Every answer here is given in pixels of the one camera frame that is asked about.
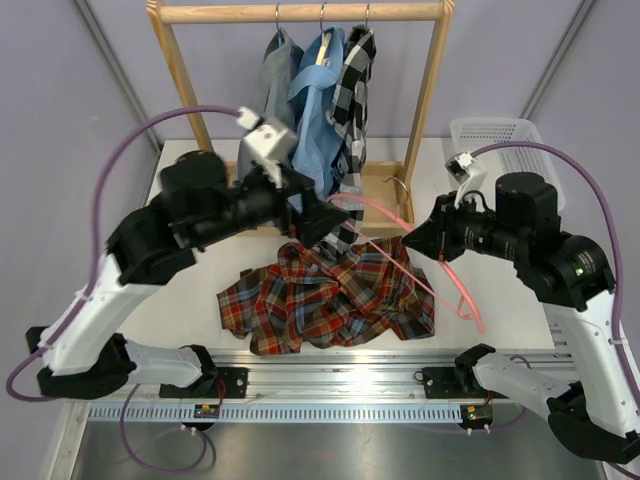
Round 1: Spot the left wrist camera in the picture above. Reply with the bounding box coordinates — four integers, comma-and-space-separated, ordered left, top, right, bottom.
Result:
238, 110, 297, 190

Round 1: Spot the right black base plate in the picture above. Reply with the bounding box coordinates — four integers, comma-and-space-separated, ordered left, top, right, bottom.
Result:
418, 367, 492, 400

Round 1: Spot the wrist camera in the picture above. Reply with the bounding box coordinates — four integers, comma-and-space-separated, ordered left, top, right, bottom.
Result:
238, 110, 297, 190
445, 152, 487, 207

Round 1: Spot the black white checked shirt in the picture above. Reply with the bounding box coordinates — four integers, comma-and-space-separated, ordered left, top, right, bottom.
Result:
317, 25, 379, 266

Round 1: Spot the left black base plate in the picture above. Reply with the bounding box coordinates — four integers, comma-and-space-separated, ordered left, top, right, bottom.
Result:
159, 367, 249, 400

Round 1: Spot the white slotted cable duct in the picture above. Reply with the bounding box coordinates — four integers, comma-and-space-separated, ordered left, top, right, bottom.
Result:
89, 403, 462, 424

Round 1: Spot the wooden hanger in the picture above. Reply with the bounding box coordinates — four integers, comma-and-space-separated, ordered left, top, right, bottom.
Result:
315, 1, 333, 67

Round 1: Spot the red plaid shirt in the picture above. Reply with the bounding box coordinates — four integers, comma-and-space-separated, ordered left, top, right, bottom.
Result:
217, 237, 435, 356

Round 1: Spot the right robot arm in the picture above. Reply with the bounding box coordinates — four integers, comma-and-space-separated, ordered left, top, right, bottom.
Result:
402, 172, 639, 465

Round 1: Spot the pink hanger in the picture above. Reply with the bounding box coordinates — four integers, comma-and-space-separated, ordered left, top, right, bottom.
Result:
327, 175, 486, 335

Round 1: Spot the grey shirt hanger hook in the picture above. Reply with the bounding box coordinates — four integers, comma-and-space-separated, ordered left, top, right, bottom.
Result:
274, 2, 281, 35

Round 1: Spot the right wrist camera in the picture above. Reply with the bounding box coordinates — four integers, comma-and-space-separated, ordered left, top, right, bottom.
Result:
445, 152, 487, 207

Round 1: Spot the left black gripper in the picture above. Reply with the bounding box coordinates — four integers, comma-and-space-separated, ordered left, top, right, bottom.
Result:
191, 155, 348, 248

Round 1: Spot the wooden clothes rack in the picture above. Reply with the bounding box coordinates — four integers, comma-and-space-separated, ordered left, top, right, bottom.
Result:
146, 1, 455, 224

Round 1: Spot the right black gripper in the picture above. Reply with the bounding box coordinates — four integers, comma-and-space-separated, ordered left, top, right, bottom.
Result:
404, 190, 529, 262

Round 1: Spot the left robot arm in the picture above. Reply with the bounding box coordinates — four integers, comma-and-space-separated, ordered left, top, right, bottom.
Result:
26, 151, 348, 400

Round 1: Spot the light blue shirt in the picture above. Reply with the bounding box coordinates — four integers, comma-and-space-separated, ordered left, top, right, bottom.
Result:
288, 26, 345, 199

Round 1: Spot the grey shirt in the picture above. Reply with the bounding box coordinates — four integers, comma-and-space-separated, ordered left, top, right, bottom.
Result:
235, 28, 307, 186

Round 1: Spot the aluminium rail frame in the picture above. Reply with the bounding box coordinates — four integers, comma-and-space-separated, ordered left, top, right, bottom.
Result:
67, 299, 612, 406

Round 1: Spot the white plastic basket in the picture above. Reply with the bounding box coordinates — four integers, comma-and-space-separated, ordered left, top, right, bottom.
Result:
449, 117, 567, 211

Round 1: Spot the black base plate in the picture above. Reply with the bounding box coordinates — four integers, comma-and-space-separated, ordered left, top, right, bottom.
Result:
159, 367, 249, 400
418, 367, 492, 400

